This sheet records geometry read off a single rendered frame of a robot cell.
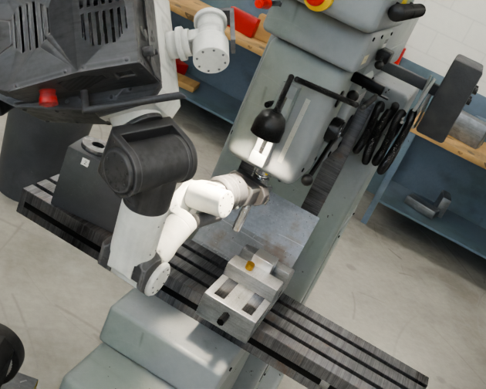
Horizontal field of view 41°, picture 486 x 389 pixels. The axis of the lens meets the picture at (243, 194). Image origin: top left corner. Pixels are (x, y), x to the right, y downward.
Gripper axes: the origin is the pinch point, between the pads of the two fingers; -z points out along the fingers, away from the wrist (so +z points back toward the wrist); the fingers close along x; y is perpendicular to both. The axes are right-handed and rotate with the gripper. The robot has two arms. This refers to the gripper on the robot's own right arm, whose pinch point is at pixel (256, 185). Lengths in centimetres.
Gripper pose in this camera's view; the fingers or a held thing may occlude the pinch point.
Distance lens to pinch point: 170.8
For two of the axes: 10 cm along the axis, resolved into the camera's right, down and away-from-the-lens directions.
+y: -3.8, 8.4, 3.9
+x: -7.5, -5.3, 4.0
